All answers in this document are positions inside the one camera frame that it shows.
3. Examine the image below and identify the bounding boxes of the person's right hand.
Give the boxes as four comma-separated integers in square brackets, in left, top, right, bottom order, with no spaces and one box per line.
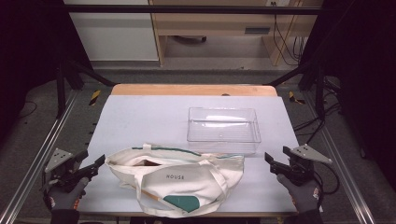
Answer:
[276,173,321,214]

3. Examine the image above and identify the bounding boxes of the black yellow tape strip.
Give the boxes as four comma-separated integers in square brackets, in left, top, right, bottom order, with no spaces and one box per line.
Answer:
[288,91,306,105]
[89,89,102,106]

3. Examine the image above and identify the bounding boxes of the person's left hand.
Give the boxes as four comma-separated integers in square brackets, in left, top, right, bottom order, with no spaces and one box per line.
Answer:
[46,176,90,213]

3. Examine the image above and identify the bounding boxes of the black horizontal frame bar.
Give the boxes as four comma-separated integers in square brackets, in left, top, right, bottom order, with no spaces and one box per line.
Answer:
[59,4,323,16]

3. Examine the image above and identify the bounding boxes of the white cabinet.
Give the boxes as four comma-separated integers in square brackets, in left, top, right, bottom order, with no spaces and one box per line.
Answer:
[64,0,160,63]

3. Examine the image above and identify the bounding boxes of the black curtain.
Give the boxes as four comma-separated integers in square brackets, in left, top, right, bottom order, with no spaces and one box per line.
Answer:
[0,0,92,141]
[298,0,396,190]

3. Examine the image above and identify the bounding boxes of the wooden desk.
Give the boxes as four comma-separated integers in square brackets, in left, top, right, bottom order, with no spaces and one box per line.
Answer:
[148,0,323,67]

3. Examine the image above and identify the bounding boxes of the aluminium rail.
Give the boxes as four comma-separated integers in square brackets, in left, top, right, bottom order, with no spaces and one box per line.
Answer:
[303,91,376,224]
[0,90,78,224]

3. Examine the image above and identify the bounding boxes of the black metal stand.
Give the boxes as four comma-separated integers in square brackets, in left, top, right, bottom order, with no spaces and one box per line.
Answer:
[267,60,328,120]
[55,59,116,119]

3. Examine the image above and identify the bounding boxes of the thin black floor cable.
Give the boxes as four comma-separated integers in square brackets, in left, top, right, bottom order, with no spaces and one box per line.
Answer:
[18,101,38,119]

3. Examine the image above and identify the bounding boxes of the white table sheet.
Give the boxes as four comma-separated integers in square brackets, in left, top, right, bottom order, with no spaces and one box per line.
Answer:
[77,94,300,216]

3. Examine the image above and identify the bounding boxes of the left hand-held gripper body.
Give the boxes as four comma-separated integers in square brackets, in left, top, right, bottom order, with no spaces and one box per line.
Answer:
[41,147,92,192]

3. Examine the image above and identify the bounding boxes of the black hanging cables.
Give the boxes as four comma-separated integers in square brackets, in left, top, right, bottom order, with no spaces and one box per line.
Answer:
[271,1,307,67]

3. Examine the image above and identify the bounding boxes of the black floor cables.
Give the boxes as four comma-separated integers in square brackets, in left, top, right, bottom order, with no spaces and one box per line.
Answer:
[293,77,342,146]

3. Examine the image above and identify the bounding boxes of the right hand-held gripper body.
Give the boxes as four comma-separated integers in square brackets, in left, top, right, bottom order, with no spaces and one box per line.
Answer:
[286,144,333,187]

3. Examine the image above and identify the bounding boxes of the cream canvas tote bag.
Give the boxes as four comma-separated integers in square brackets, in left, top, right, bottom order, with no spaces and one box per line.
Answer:
[105,143,246,218]

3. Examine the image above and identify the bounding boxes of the clear plastic box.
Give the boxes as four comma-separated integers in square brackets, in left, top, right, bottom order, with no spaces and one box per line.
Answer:
[186,106,262,155]

